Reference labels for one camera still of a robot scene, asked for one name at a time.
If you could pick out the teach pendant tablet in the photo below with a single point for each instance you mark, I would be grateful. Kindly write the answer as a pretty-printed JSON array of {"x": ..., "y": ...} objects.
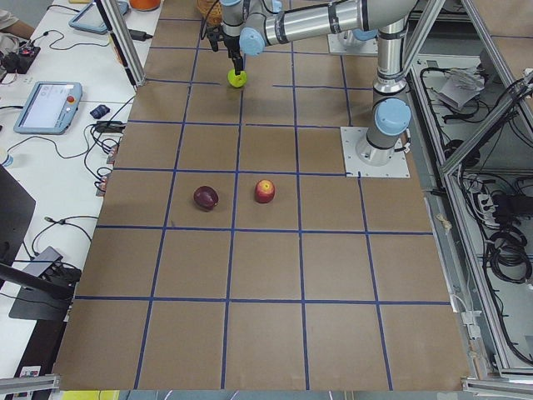
[{"x": 50, "y": 108}]

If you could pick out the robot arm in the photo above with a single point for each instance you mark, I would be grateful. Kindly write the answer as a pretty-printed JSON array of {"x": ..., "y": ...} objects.
[{"x": 362, "y": 27}]

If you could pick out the orange bucket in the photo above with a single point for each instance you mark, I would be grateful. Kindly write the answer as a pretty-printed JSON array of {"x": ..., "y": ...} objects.
[{"x": 145, "y": 5}]

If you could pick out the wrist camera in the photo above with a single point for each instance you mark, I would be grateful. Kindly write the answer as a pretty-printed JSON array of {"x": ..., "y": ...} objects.
[{"x": 213, "y": 36}]

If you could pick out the aluminium frame post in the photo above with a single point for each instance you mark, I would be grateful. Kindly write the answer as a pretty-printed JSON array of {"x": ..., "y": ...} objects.
[{"x": 122, "y": 41}]

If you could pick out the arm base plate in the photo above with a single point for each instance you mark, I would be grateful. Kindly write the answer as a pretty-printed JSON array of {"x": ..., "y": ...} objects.
[
  {"x": 347, "y": 44},
  {"x": 362, "y": 160}
]

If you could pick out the green apple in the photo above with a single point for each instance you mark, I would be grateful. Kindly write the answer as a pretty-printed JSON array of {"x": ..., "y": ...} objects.
[{"x": 237, "y": 79}]

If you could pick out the wicker basket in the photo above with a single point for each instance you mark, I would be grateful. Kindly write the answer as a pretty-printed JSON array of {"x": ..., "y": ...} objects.
[{"x": 211, "y": 11}]

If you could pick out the red yellow apple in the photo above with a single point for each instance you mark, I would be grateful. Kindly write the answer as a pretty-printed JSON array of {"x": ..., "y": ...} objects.
[{"x": 265, "y": 191}]

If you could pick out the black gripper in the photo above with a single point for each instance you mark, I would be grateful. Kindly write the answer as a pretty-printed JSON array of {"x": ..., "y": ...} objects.
[{"x": 231, "y": 44}]

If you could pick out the dark red apple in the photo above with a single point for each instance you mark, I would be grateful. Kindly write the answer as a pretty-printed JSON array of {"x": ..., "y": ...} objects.
[{"x": 205, "y": 197}]

